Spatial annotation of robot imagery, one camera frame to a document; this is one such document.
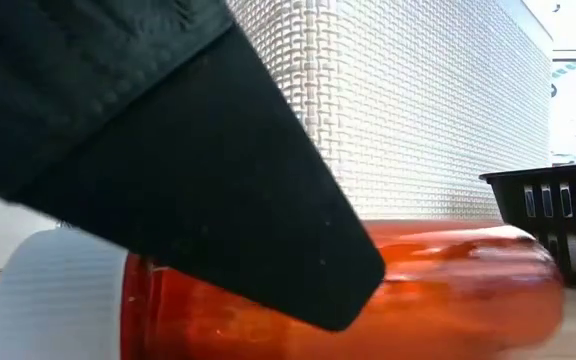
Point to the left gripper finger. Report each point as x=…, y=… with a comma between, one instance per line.
x=168, y=150

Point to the red pill bottle white cap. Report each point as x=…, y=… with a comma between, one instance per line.
x=443, y=300

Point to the large white woven basket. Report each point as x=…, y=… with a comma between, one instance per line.
x=418, y=125

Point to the small black slotted basket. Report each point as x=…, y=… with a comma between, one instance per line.
x=513, y=200

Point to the black round background fixture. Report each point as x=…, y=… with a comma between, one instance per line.
x=553, y=90

